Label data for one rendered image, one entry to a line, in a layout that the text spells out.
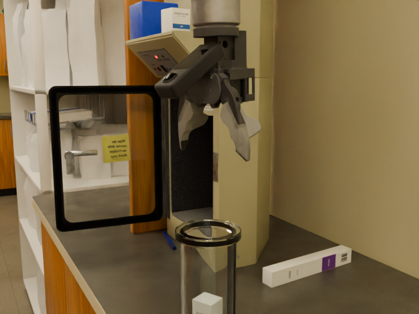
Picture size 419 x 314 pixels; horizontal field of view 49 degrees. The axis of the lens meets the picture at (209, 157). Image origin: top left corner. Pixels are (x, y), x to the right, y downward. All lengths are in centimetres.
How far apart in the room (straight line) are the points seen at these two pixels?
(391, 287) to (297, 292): 22
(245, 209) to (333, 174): 36
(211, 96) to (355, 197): 75
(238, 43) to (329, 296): 60
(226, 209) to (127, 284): 29
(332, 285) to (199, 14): 70
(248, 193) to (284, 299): 27
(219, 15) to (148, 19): 53
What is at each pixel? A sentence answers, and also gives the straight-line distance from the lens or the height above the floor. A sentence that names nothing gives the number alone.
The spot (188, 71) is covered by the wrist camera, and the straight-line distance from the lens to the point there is 68.
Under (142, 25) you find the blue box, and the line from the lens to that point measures 122.
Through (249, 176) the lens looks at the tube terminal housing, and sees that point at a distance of 114.
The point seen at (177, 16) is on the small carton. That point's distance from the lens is 113.
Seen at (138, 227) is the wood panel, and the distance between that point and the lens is 145.
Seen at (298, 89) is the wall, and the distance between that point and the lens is 152.
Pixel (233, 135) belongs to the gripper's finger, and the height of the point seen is 132.
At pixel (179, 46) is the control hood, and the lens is 104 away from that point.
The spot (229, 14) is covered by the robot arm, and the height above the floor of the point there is 150.
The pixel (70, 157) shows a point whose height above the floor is 120.
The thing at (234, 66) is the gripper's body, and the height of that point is 143.
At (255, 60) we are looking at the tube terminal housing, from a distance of 113.
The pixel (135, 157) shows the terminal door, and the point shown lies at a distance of 134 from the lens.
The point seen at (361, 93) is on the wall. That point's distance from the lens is 133.
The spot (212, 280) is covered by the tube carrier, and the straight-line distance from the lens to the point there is 75.
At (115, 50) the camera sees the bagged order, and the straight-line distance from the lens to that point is 242.
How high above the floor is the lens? 141
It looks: 10 degrees down
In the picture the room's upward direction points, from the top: straight up
